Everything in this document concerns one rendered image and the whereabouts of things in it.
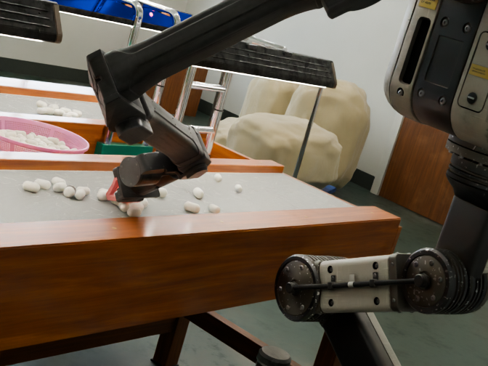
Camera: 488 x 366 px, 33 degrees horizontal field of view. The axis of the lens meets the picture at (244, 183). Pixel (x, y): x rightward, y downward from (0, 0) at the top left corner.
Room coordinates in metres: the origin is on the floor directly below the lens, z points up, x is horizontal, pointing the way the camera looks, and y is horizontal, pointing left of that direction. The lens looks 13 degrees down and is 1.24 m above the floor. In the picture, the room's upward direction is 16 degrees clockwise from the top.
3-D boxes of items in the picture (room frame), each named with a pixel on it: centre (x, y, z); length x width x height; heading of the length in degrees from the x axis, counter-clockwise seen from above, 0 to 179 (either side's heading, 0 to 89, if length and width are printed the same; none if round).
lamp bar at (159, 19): (2.45, 0.49, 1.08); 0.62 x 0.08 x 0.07; 143
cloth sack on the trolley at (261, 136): (4.80, -0.18, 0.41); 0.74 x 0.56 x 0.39; 139
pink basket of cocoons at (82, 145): (1.94, 0.52, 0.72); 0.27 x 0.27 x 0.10
